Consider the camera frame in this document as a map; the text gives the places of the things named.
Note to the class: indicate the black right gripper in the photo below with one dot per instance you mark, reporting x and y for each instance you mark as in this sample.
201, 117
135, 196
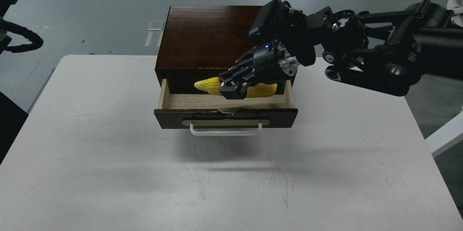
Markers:
271, 63

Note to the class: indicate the yellow corn cob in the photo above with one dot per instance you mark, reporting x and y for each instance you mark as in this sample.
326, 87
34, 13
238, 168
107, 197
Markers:
212, 86

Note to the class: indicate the wooden drawer with white handle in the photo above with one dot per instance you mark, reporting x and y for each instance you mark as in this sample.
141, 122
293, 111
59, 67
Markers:
181, 105

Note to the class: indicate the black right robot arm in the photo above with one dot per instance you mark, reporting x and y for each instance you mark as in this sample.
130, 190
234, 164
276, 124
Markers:
383, 52

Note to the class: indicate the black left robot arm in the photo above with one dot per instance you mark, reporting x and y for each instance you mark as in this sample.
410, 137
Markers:
24, 75

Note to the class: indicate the dark wooden drawer cabinet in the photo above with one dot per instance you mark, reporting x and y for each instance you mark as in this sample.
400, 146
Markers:
201, 41

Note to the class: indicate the white chair base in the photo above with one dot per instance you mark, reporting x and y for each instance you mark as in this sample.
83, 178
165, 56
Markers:
457, 7

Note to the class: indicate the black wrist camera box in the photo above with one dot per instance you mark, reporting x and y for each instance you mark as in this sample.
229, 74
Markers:
271, 17

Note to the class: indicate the white table frame right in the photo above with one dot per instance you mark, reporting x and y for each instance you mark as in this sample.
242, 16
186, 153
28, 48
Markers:
446, 136

